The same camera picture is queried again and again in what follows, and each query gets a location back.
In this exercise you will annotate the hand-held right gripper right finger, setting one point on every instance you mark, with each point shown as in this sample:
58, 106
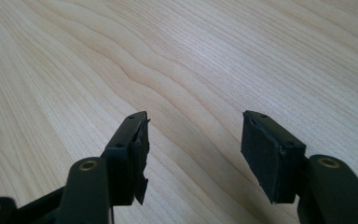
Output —
270, 158

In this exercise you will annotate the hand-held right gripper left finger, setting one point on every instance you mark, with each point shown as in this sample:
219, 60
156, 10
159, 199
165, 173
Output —
124, 161

